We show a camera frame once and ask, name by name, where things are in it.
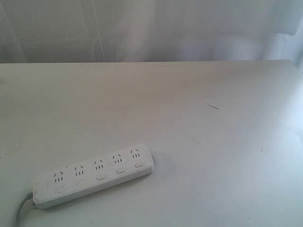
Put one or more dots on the white five-outlet power strip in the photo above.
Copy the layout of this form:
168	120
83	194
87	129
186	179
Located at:
90	176

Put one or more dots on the white backdrop curtain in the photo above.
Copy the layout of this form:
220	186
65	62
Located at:
34	31

